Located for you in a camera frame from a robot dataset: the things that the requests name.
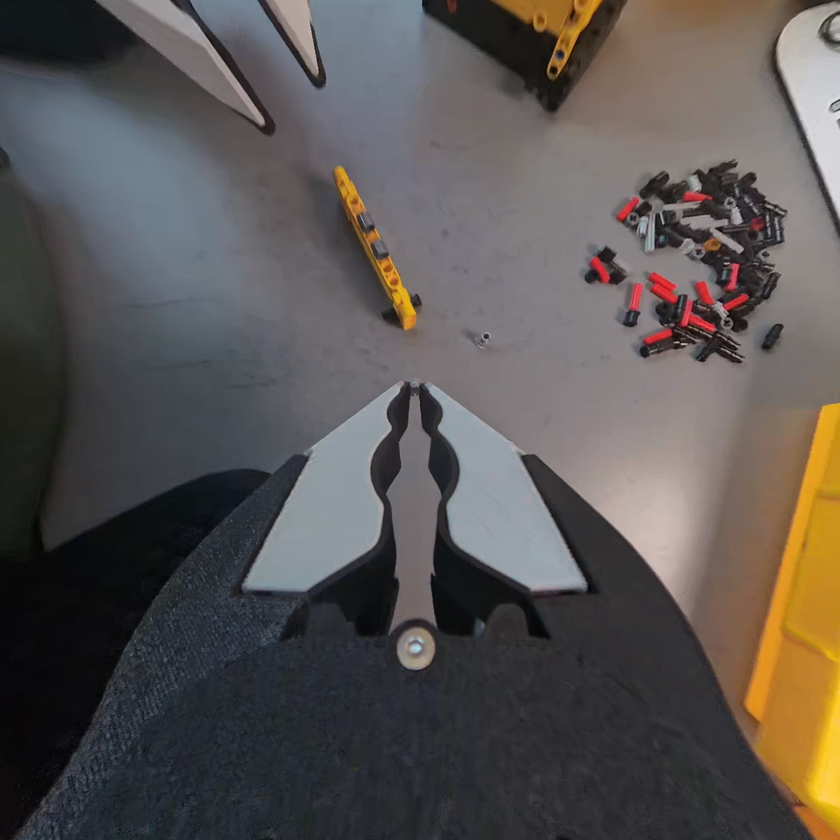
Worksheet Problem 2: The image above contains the pile of small lego pins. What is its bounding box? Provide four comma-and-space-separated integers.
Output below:
583, 159, 788, 365

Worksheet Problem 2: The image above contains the yellow lego beam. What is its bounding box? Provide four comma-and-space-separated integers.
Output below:
331, 165, 423, 331

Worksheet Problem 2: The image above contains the yellow storage bin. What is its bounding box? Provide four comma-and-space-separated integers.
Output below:
743, 402, 840, 831

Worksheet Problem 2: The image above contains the white rounded board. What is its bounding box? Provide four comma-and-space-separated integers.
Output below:
774, 0, 840, 234

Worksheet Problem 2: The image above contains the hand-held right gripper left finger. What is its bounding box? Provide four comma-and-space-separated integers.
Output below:
241, 379, 413, 622

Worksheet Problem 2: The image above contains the black padded armrest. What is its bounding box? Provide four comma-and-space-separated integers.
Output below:
0, 468, 273, 840

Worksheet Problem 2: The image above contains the yellow lego vehicle model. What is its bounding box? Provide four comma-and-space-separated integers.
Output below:
422, 0, 629, 114

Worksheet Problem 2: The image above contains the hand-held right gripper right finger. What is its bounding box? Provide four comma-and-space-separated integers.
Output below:
422, 382, 589, 622

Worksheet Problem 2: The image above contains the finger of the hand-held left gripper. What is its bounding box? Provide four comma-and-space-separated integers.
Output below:
258, 0, 328, 89
97, 0, 277, 137

